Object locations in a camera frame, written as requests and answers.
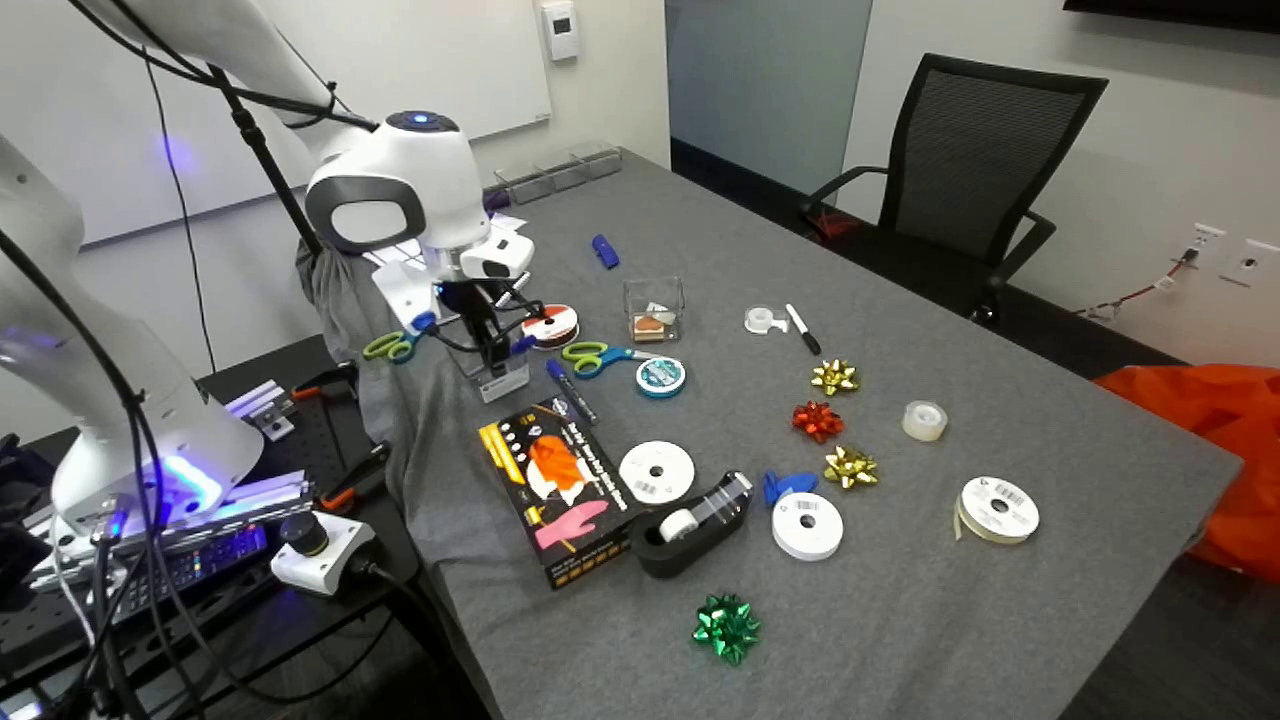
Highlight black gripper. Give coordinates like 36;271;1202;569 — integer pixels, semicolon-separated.
442;271;530;382

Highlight clear plastic container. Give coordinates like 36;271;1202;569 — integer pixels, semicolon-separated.
467;347;537;407

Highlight clear container with contents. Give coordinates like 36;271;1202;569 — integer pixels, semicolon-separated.
621;275;687;347

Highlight orange ribbon spool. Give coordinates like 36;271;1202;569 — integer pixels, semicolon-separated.
515;301;585;347

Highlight small green scissors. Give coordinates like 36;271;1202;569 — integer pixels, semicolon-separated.
556;336;641;385

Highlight large blue green scissors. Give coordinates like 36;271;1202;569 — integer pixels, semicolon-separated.
362;329;422;368

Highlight black printed flat package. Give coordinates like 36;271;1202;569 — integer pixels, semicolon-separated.
473;398;647;598

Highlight teal ribbon spool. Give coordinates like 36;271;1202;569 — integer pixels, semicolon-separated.
634;353;694;403

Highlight clear compartment tray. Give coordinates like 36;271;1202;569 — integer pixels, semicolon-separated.
487;144;629;211

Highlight white ribbon spool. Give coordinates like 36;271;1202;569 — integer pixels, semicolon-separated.
948;471;1048;548
768;489;848;569
615;438;699;513

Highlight small white tape roll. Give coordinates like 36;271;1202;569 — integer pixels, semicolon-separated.
740;303;793;339

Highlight black tape dispenser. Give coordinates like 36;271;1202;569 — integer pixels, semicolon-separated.
634;469;758;584

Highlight white power adapter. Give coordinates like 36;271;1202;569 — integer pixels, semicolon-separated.
268;509;381;599

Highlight white marker black cap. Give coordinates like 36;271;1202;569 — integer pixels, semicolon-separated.
779;301;827;360

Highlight blue gift bow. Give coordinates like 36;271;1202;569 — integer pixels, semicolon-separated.
758;464;826;513

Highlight red gift bow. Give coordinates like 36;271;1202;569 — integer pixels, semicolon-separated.
788;401;848;449

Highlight gold gift bow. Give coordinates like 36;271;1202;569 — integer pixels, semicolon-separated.
819;445;882;497
810;356;865;401

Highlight green gift bow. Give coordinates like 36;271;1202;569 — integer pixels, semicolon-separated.
687;588;763;670

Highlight black equipment cart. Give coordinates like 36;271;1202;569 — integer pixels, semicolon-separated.
0;336;473;720

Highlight clear tape roll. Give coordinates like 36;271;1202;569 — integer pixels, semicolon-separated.
896;398;953;449

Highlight grey tablecloth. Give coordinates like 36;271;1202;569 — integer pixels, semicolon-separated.
295;144;1249;720

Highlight black mesh office chair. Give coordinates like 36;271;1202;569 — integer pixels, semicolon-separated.
797;48;1113;329

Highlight orange plastic bag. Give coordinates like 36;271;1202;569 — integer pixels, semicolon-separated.
1098;360;1280;593

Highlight light grey wrist camera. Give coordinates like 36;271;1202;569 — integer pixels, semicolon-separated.
455;217;539;289

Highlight wall whiteboard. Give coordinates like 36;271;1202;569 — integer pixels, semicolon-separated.
0;0;556;254

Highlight white wall thermostat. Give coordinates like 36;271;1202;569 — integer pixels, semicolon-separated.
537;0;585;69

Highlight black hanging cable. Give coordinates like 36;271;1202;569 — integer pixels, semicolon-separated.
135;54;226;385

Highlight black wall television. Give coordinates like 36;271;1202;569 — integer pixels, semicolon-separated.
1062;0;1280;36

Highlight white wall outlet plate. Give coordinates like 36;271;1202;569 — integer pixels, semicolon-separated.
1226;234;1280;292

